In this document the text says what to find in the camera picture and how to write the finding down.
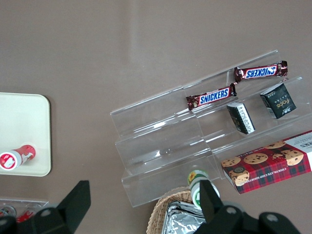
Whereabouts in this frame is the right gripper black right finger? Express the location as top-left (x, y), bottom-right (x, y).
top-left (192, 179), bottom-right (259, 234)

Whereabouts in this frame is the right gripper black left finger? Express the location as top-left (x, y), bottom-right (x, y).
top-left (17, 180), bottom-right (92, 234)

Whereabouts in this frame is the oval light wicker basket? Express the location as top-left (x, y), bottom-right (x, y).
top-left (146, 187), bottom-right (203, 234)

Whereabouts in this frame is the beige plastic tray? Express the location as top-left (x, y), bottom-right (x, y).
top-left (0, 92), bottom-right (52, 177)

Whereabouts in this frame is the clear acrylic bottle rack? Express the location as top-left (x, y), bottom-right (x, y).
top-left (0, 197), bottom-right (49, 221)

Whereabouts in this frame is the silver foil packet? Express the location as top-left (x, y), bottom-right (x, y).
top-left (164, 201), bottom-right (208, 234)

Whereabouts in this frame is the green and white yogurt bottle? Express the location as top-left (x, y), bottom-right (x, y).
top-left (187, 170), bottom-right (221, 210)

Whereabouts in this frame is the red tartan cookie box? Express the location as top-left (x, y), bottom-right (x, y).
top-left (221, 130), bottom-right (312, 195)

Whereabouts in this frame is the red cup with white lid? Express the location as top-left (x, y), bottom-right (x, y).
top-left (0, 144), bottom-right (37, 171)

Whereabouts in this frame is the clear acrylic stepped stand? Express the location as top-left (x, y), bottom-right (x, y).
top-left (182, 50), bottom-right (312, 181)
top-left (109, 85), bottom-right (219, 208)

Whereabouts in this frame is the black box with white label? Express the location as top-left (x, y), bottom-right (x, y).
top-left (226, 102), bottom-right (256, 134)

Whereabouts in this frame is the Snickers chocolate bar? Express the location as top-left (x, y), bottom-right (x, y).
top-left (234, 60), bottom-right (288, 85)
top-left (186, 83), bottom-right (237, 111)

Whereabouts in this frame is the black box with gold print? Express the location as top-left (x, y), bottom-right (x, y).
top-left (260, 82), bottom-right (297, 119)

